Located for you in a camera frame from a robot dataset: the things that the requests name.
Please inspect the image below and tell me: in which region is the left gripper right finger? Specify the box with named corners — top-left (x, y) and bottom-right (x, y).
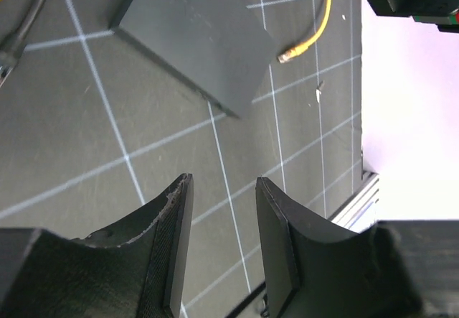
top-left (255, 177), bottom-right (459, 318)

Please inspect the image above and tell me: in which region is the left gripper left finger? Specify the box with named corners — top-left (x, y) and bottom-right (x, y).
top-left (1, 174), bottom-right (194, 317)

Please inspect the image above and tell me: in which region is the yellow ethernet cable short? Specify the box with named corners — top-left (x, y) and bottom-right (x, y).
top-left (277, 0), bottom-right (332, 64)

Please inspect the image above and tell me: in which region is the black network switch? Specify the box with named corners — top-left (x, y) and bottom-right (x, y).
top-left (110, 0), bottom-right (275, 118)

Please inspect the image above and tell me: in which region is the black ethernet cable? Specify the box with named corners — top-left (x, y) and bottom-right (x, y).
top-left (0, 0), bottom-right (58, 85)

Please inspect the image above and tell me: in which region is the aluminium frame rail front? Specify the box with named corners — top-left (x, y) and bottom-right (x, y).
top-left (329, 172), bottom-right (380, 233)

